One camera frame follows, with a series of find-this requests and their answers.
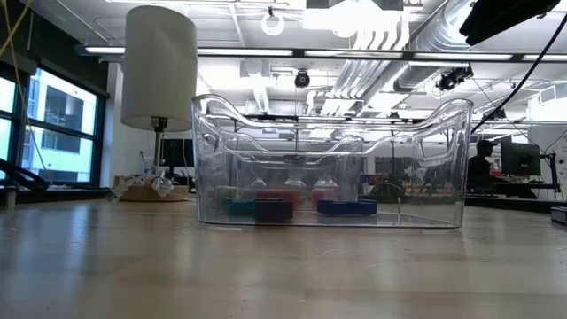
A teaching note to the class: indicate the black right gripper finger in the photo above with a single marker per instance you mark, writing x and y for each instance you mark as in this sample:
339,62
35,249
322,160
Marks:
483,24

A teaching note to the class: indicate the teal digital timer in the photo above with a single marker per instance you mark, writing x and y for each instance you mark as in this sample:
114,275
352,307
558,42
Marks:
239,207

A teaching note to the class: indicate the small green charger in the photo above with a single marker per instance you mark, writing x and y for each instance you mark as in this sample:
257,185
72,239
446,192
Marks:
227,195

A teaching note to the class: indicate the black ceiling spotlight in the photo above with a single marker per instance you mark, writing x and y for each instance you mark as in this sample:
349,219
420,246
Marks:
452,80

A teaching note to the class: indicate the black computer monitor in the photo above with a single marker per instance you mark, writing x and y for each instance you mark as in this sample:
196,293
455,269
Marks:
520,157
177,153

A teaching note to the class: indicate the person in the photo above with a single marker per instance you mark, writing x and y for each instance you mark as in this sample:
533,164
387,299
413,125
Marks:
480,168

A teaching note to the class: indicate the clear plastic bin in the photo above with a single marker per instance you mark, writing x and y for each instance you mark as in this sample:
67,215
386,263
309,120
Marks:
288,156
443,177
354,146

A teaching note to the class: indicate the overhead rig crossbar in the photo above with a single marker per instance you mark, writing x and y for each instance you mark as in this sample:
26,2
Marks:
301,53

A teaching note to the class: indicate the white shade table lamp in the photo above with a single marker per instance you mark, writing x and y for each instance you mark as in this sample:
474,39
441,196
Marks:
159,66

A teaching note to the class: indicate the window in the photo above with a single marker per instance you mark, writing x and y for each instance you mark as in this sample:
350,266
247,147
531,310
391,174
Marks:
57,133

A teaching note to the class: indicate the silver ceiling duct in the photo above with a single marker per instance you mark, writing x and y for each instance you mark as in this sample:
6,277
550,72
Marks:
425,66

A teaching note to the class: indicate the black overhead camera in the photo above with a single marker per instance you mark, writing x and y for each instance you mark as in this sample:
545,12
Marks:
302,79

